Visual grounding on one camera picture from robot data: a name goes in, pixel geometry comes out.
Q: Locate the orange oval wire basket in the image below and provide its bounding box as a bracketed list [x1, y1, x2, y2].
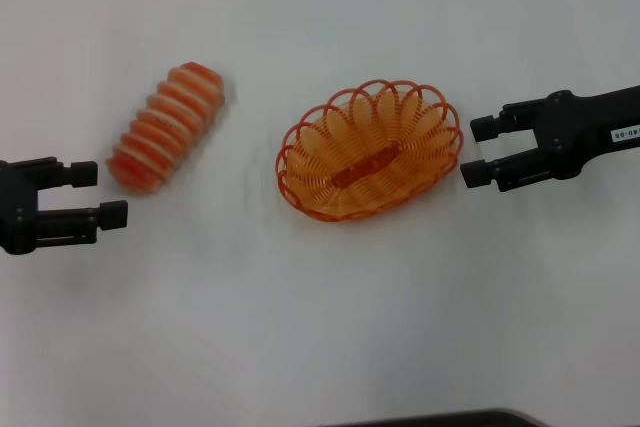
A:
[275, 78, 463, 223]

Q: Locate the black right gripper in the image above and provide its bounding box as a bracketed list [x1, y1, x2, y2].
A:
[459, 84, 640, 194]

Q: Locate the orange striped bread loaf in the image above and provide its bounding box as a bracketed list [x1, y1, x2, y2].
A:
[104, 61, 225, 196]

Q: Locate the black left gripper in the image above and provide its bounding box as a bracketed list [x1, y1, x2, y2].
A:
[0, 155, 130, 256]

